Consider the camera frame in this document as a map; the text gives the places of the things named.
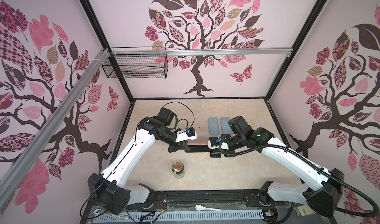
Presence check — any aluminium rail back wall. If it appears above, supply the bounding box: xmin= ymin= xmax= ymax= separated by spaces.
xmin=111 ymin=47 xmax=293 ymax=56

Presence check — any white power adapter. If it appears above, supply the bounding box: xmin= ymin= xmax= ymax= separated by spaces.
xmin=294 ymin=205 xmax=315 ymax=217

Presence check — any green beverage can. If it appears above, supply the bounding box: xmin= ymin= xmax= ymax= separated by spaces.
xmin=172 ymin=162 xmax=185 ymax=178

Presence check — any black wire basket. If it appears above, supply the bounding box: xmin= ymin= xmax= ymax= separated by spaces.
xmin=102 ymin=46 xmax=169 ymax=79

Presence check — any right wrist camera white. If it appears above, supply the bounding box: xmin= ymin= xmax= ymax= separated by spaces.
xmin=207 ymin=137 xmax=229 ymax=150

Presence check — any thin black camera cable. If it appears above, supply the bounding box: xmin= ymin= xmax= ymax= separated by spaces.
xmin=161 ymin=101 xmax=196 ymax=128

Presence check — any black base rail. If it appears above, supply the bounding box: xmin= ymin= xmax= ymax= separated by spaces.
xmin=80 ymin=189 xmax=295 ymax=224

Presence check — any aluminium rail left wall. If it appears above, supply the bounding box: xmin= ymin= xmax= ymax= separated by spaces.
xmin=1 ymin=48 xmax=109 ymax=208

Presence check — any white plastic spoon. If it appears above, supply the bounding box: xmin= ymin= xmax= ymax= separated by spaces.
xmin=195 ymin=204 xmax=221 ymax=212

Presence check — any light blue phone case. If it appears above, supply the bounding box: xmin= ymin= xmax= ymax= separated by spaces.
xmin=207 ymin=117 xmax=220 ymax=136
xmin=220 ymin=117 xmax=233 ymax=135

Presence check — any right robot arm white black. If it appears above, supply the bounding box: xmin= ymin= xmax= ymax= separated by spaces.
xmin=208 ymin=116 xmax=344 ymax=218

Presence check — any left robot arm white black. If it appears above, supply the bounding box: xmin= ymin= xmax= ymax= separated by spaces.
xmin=88 ymin=107 xmax=197 ymax=215

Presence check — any aluminium rail wall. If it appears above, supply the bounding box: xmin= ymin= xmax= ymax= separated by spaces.
xmin=1 ymin=48 xmax=109 ymax=208
xmin=111 ymin=47 xmax=293 ymax=56

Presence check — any white slotted cable duct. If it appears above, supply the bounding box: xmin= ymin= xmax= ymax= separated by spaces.
xmin=93 ymin=210 xmax=264 ymax=224

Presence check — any black smartphone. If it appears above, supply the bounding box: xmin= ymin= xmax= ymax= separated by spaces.
xmin=209 ymin=150 xmax=222 ymax=158
xmin=187 ymin=146 xmax=214 ymax=153

